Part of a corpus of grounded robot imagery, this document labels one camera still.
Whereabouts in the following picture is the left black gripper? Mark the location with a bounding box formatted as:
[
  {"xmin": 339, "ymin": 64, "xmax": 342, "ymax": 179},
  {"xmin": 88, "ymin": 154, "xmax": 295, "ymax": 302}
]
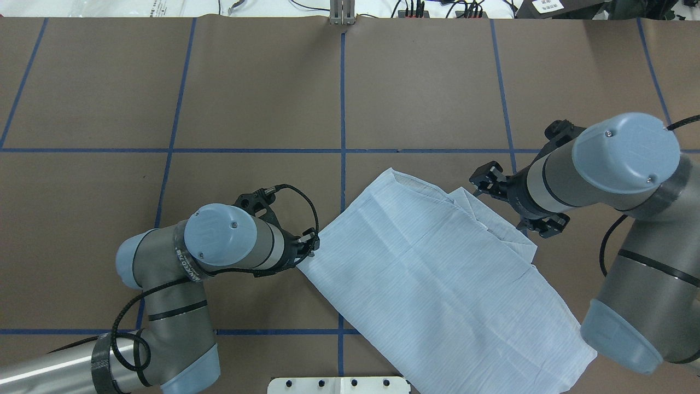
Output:
[{"xmin": 278, "ymin": 230, "xmax": 320, "ymax": 271}]

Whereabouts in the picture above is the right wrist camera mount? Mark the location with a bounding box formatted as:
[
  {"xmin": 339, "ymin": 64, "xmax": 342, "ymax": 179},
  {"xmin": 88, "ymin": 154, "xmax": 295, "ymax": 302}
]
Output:
[{"xmin": 543, "ymin": 119, "xmax": 586, "ymax": 154}]

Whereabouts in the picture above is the light blue button-up shirt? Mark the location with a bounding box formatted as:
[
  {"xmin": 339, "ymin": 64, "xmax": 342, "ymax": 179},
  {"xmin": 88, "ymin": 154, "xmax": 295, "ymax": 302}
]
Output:
[{"xmin": 300, "ymin": 168, "xmax": 597, "ymax": 393}]

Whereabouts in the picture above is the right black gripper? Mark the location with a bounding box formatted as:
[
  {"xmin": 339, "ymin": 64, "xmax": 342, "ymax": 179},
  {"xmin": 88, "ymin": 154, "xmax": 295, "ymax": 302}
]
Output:
[{"xmin": 469, "ymin": 160, "xmax": 547, "ymax": 219}]

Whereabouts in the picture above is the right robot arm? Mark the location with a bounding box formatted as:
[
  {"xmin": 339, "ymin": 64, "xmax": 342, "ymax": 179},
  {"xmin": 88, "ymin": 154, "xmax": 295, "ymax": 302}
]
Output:
[{"xmin": 469, "ymin": 112, "xmax": 699, "ymax": 375}]

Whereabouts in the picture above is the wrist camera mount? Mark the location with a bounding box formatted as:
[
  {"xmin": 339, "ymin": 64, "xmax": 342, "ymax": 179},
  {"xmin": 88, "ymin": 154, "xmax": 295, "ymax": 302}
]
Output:
[
  {"xmin": 543, "ymin": 119, "xmax": 586, "ymax": 154},
  {"xmin": 232, "ymin": 187, "xmax": 279, "ymax": 226}
]

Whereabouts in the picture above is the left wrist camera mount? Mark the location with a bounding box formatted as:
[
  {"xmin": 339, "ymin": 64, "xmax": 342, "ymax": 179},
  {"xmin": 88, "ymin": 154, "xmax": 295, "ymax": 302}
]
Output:
[{"xmin": 232, "ymin": 187, "xmax": 279, "ymax": 226}]

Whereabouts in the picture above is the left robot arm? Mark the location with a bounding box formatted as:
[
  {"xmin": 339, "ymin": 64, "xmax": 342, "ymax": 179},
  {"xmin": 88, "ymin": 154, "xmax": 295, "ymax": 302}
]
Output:
[{"xmin": 2, "ymin": 204, "xmax": 318, "ymax": 393}]

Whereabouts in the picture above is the aluminium frame post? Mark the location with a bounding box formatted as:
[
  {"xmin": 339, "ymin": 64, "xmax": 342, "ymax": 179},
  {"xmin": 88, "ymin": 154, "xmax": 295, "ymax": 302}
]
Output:
[{"xmin": 329, "ymin": 0, "xmax": 357, "ymax": 26}]

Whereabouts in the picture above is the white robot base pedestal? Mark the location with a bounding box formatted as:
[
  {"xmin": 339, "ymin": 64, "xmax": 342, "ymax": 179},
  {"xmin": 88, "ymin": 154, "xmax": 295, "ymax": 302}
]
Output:
[{"xmin": 267, "ymin": 376, "xmax": 412, "ymax": 393}]

